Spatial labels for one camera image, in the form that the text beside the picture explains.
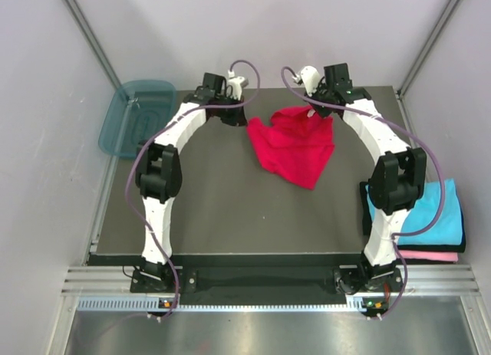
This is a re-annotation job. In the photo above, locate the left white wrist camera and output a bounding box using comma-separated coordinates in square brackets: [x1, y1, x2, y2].
[226, 69, 249, 100]

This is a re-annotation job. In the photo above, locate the folded light blue t shirt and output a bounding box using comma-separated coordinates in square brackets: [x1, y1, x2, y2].
[359, 179, 465, 251]

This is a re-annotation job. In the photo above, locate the blue plastic bin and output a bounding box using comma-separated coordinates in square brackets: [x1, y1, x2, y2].
[98, 80, 176, 159]

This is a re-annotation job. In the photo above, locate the folded pink t shirt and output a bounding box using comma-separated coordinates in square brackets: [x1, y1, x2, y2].
[400, 250, 458, 263]

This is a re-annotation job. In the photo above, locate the aluminium frame rail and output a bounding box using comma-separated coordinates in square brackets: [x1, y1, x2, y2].
[61, 264, 480, 296]

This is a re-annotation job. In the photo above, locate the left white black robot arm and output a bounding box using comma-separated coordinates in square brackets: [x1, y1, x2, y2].
[133, 71, 249, 291]

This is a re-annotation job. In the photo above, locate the grey slotted cable duct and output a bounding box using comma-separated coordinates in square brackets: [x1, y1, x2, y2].
[77, 295, 397, 313]

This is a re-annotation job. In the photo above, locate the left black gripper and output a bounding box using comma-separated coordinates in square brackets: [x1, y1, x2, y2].
[213, 92, 246, 127]

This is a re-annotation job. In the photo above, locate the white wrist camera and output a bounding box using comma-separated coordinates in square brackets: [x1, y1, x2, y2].
[226, 69, 249, 100]
[292, 66, 321, 97]

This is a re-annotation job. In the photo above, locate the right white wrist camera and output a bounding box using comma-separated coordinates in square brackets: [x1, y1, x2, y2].
[292, 66, 321, 97]

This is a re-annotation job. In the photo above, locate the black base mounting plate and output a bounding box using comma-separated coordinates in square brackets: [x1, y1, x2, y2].
[130, 266, 400, 297]

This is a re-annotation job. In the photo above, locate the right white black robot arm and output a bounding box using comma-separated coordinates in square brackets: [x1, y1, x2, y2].
[297, 64, 427, 294]

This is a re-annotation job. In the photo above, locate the red t shirt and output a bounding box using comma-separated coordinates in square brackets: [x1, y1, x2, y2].
[246, 106, 335, 190]

